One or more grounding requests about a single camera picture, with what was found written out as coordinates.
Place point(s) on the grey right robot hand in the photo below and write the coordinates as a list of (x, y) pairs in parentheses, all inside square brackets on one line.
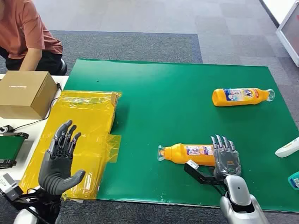
[(226, 160)]

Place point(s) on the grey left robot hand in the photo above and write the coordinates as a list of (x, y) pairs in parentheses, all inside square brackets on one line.
[(56, 173)]

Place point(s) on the orange bottle with clear cap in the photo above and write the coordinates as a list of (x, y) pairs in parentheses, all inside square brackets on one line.
[(182, 153), (240, 96)]

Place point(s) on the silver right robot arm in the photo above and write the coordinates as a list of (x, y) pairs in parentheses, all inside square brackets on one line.
[(240, 201)]

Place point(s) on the person's forearm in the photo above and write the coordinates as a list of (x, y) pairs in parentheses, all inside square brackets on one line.
[(31, 60)]

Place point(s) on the white plastic bottle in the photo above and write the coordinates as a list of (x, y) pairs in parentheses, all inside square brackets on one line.
[(288, 148)]

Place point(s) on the yellow film wrapped box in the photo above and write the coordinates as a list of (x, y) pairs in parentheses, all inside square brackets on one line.
[(79, 130)]

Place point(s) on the black framed green belt device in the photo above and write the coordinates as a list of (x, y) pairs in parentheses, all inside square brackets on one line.
[(9, 148)]

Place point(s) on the green mat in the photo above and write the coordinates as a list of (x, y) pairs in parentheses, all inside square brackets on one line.
[(177, 117)]

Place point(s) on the brown cardboard box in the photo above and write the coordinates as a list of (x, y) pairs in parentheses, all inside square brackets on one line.
[(26, 94)]

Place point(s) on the teal plastic item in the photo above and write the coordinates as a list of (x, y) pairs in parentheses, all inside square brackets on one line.
[(294, 181)]

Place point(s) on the person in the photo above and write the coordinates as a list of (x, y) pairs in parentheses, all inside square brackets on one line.
[(26, 28)]

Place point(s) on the white framed board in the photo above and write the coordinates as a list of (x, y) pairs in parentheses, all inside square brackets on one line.
[(289, 31)]

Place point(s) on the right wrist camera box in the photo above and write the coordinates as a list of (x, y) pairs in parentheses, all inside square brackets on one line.
[(195, 171)]

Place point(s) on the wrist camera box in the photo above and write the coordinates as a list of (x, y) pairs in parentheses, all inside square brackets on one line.
[(10, 186), (195, 171)]

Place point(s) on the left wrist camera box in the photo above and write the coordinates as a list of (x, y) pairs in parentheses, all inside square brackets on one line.
[(10, 186)]

